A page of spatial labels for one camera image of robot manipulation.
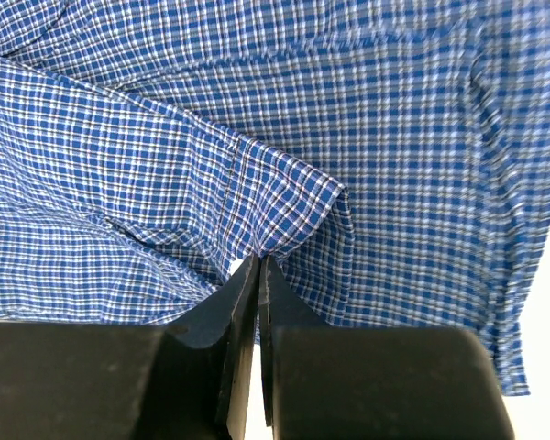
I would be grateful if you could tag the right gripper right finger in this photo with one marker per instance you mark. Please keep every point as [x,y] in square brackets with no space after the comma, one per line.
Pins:
[327,382]

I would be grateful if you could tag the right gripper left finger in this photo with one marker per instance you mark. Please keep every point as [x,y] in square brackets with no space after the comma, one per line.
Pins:
[185,380]

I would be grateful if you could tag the blue plaid long sleeve shirt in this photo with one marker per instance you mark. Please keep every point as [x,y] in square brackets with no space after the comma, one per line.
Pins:
[392,156]

